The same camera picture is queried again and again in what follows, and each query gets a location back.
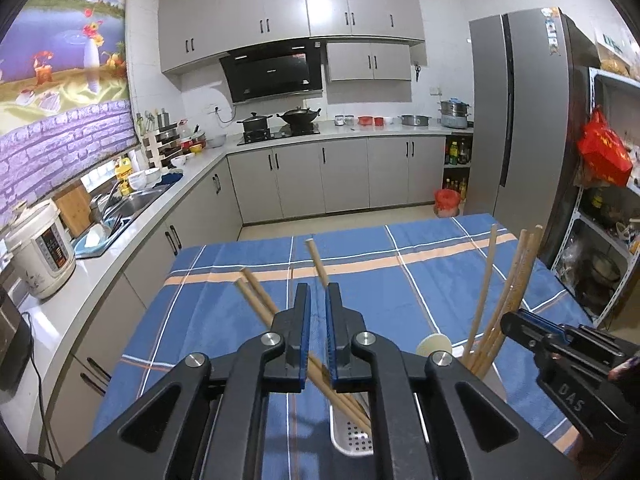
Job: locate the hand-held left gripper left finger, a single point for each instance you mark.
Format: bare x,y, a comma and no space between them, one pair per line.
302,345

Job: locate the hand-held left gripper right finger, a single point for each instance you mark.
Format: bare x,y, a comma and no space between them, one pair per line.
332,345

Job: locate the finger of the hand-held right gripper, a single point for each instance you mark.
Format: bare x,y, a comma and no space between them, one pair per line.
530,332

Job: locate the carved wooden chopstick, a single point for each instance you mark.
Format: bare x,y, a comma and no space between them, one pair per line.
517,290

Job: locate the bundle of chopsticks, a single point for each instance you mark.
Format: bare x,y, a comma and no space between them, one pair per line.
534,245

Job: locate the white plastic spoon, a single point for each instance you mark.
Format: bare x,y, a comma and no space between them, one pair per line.
434,346

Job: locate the blue plaid tablecloth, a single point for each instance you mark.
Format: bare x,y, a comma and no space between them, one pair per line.
225,320

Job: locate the metal storage shelf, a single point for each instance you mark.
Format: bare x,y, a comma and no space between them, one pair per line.
592,240

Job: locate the red bucket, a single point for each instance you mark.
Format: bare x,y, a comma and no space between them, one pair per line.
446,202

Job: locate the grey base cabinets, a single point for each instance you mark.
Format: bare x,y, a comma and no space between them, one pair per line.
345,175

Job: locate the row of condiment bottles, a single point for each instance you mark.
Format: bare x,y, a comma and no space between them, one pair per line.
457,152

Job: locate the red printed bag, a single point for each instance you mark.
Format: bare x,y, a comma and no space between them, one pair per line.
602,150

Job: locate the black cooktop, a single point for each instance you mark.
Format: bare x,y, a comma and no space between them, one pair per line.
277,136

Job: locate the steel kitchen sink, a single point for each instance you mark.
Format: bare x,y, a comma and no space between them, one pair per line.
130,207

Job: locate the grey refrigerator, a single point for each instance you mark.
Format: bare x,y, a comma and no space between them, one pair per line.
525,110

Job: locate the black cooking pot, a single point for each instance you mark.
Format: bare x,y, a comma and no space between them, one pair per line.
255,123

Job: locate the red containers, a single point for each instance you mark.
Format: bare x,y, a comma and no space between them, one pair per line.
367,121

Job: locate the white bowls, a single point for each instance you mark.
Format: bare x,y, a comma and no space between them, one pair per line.
145,179

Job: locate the black wok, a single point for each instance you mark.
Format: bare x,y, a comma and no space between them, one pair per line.
299,116

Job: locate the steel steamer pot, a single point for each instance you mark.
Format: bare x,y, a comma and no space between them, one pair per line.
454,114

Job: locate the steel basin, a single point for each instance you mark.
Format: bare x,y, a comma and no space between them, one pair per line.
415,120

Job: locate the white wooden rack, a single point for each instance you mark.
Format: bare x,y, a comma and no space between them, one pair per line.
152,152

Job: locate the yellow bottle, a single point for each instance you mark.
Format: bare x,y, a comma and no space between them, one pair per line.
124,175

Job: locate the wooden cutting board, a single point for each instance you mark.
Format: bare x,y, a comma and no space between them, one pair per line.
72,210

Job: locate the black range hood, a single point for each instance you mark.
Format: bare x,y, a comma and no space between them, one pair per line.
270,72

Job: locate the white rice cooker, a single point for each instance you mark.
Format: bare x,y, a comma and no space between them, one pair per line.
45,250

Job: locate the scissors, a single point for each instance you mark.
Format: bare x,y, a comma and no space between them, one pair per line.
416,71

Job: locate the black countertop appliance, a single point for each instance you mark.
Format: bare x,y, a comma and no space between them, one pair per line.
12,345

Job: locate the grey wall cabinets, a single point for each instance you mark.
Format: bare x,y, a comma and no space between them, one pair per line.
280,5

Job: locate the flower landscape wall mural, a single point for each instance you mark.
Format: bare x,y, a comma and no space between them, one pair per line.
60,60

